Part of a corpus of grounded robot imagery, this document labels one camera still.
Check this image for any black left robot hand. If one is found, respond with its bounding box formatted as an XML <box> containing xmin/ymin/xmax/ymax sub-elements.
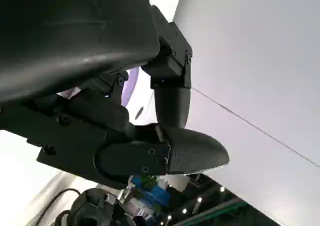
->
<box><xmin>0</xmin><ymin>0</ymin><xmax>230</xmax><ymax>190</ymax></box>

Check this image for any lilac plate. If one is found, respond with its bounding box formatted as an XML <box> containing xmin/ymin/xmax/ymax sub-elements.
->
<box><xmin>119</xmin><ymin>67</ymin><xmax>142</xmax><ymax>110</ymax></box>

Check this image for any black round table grommet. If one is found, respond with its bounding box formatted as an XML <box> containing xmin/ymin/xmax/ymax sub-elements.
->
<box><xmin>134</xmin><ymin>106</ymin><xmax>146</xmax><ymax>121</ymax></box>

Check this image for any black machine in workshop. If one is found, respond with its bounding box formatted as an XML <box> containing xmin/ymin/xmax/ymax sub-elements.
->
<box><xmin>69</xmin><ymin>185</ymin><xmax>135</xmax><ymax>226</ymax></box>

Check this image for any black cable in workshop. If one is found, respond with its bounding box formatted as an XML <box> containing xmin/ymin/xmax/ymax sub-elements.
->
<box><xmin>31</xmin><ymin>187</ymin><xmax>79</xmax><ymax>226</ymax></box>

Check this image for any green rail in workshop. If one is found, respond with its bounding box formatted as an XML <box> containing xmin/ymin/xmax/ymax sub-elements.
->
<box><xmin>172</xmin><ymin>197</ymin><xmax>250</xmax><ymax>226</ymax></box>

